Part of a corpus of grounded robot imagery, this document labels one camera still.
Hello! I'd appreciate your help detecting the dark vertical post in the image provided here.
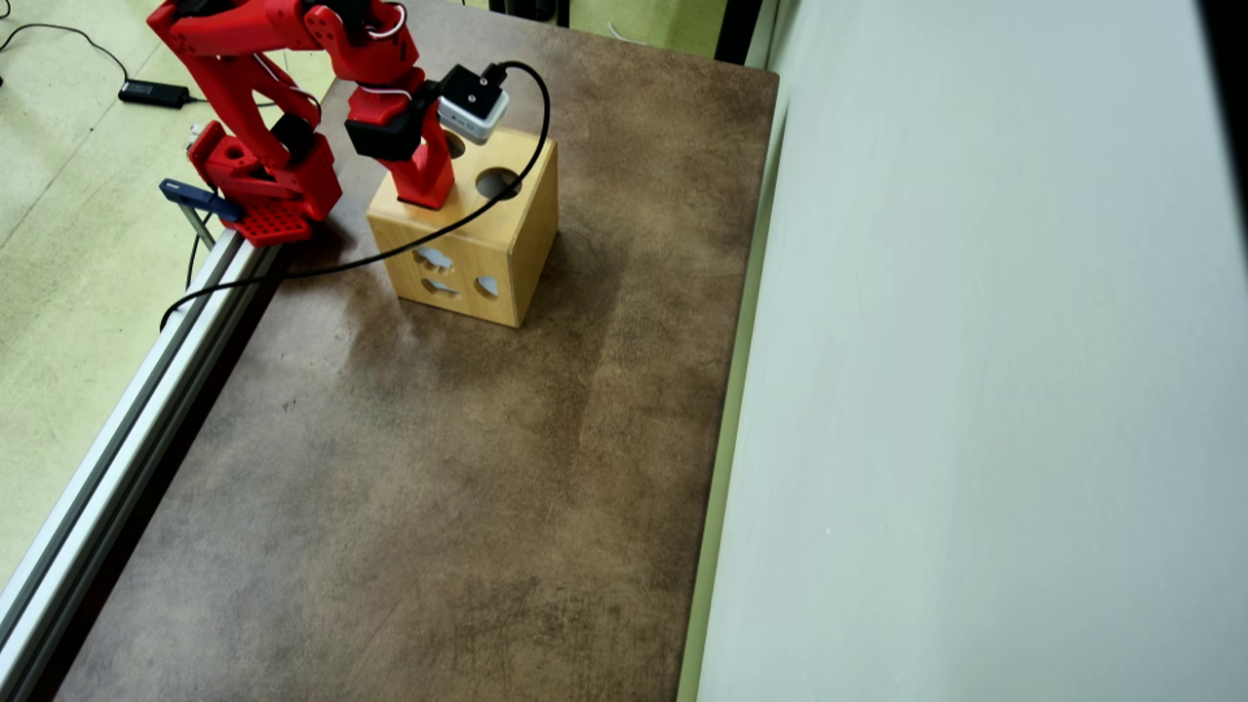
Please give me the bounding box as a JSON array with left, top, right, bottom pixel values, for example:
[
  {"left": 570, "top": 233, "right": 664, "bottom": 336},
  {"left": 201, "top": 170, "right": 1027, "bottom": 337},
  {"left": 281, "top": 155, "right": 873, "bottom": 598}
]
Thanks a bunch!
[{"left": 715, "top": 0, "right": 763, "bottom": 67}]

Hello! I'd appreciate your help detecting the black power adapter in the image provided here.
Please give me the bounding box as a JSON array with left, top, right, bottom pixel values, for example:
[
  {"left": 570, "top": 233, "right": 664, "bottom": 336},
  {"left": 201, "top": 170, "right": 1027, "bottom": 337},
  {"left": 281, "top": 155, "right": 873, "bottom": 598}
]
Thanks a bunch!
[{"left": 117, "top": 80, "right": 191, "bottom": 110}]

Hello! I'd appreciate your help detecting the thin black floor cable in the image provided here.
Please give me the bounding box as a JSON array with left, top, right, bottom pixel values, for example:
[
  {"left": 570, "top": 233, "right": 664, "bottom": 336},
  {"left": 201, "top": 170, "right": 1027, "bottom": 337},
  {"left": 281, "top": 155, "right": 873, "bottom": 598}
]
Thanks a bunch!
[{"left": 0, "top": 21, "right": 130, "bottom": 84}]

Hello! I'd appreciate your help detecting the wooden shape sorter box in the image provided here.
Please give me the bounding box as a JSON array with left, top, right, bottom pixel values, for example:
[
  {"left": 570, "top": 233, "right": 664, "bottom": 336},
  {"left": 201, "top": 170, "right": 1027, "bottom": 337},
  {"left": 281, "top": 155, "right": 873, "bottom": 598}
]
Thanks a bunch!
[{"left": 369, "top": 107, "right": 560, "bottom": 329}]

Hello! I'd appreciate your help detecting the blue handled clamp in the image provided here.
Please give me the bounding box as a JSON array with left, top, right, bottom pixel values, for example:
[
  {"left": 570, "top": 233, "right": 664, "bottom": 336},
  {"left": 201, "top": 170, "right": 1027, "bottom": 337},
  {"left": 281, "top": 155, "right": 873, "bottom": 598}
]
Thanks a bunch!
[{"left": 159, "top": 178, "right": 245, "bottom": 250}]

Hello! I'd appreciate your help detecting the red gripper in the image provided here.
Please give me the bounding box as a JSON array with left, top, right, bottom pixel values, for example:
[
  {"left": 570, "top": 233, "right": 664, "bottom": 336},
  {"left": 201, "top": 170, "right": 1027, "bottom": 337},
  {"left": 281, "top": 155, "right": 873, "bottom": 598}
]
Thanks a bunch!
[{"left": 344, "top": 83, "right": 456, "bottom": 211}]

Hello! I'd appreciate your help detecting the aluminium profile rail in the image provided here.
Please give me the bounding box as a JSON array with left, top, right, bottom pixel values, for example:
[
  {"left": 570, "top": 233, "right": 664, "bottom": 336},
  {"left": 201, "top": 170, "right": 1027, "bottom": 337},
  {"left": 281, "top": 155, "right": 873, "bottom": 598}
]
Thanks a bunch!
[{"left": 0, "top": 226, "right": 284, "bottom": 702}]

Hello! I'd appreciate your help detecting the thick black camera cable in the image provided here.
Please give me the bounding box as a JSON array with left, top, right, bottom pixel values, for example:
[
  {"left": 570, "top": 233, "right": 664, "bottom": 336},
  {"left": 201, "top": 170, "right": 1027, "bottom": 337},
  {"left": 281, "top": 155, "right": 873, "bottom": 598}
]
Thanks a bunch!
[{"left": 159, "top": 60, "right": 553, "bottom": 332}]

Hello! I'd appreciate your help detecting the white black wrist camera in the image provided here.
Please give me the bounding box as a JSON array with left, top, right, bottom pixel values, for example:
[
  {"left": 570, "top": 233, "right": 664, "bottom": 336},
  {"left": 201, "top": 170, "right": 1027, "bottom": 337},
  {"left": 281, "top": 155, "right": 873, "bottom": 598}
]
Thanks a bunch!
[{"left": 437, "top": 63, "right": 511, "bottom": 145}]

